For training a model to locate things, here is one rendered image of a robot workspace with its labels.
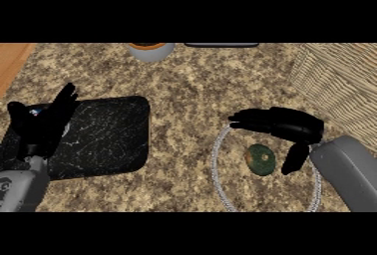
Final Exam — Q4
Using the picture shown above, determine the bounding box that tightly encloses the black marble board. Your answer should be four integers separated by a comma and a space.
0, 96, 152, 181

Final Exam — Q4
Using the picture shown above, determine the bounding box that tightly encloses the grey plant pot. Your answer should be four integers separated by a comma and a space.
127, 42, 177, 63

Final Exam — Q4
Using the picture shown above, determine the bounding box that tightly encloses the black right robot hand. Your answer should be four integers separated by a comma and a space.
226, 106, 325, 176

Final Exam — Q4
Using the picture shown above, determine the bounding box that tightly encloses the wicker basket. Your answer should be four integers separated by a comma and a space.
286, 42, 377, 140

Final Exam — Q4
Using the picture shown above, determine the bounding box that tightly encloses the round stone-patterned placemat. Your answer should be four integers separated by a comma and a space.
209, 125, 323, 213

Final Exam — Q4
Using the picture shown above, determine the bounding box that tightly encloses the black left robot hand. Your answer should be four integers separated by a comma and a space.
5, 82, 81, 158

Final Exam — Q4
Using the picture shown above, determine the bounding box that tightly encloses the green squash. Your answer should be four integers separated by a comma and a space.
245, 143, 276, 177

